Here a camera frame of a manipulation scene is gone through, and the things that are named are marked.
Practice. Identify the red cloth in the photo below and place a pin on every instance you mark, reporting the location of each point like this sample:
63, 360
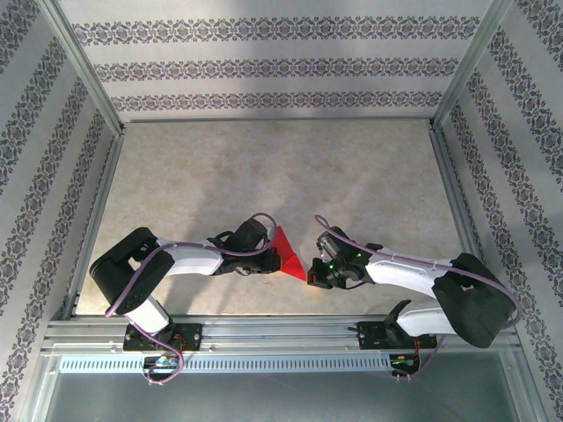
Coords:
288, 259

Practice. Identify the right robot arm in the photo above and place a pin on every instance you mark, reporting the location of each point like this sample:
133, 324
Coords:
404, 272

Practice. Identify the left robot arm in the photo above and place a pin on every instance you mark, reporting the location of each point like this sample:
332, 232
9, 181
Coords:
193, 264

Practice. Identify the grey sheet metal panel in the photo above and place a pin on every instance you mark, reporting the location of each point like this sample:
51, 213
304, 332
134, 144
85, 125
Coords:
281, 400

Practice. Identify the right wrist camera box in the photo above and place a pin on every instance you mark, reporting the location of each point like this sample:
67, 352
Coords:
336, 244

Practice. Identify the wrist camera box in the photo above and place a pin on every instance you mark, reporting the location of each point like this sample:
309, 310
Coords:
336, 244
248, 233

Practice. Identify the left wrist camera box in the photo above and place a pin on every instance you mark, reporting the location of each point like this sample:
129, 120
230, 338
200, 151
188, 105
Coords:
248, 233

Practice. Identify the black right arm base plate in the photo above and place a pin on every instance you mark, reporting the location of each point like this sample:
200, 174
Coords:
371, 336

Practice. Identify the wide aluminium mounting rail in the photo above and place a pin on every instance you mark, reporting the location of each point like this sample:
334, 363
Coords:
272, 334

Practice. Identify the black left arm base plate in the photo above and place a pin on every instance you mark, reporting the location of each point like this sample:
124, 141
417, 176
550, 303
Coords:
191, 336

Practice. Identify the short aluminium table-edge rail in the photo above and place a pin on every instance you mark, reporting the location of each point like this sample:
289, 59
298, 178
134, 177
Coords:
464, 220
96, 220

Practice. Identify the long aluminium table-edge rail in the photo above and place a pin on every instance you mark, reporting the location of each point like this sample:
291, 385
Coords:
272, 119

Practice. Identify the aluminium frame post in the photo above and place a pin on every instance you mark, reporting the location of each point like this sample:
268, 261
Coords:
467, 66
85, 70

